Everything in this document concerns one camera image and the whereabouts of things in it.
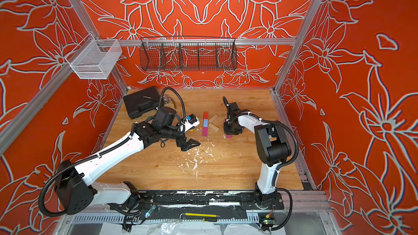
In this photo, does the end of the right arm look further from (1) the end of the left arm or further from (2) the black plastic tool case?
(2) the black plastic tool case

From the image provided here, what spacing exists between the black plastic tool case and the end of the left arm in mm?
458

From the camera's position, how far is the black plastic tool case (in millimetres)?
1027

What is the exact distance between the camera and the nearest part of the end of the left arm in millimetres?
591
